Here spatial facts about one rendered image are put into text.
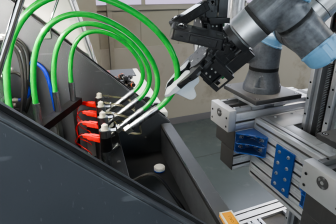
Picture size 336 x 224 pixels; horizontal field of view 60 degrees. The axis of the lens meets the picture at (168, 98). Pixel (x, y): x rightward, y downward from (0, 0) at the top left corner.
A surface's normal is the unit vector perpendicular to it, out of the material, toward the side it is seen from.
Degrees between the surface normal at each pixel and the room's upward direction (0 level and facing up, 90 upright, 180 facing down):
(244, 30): 83
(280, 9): 99
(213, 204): 0
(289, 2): 98
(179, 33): 103
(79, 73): 90
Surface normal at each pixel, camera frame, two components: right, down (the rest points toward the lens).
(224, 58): -0.05, 0.55
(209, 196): 0.00, -0.94
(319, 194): -0.93, 0.13
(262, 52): -0.40, 0.32
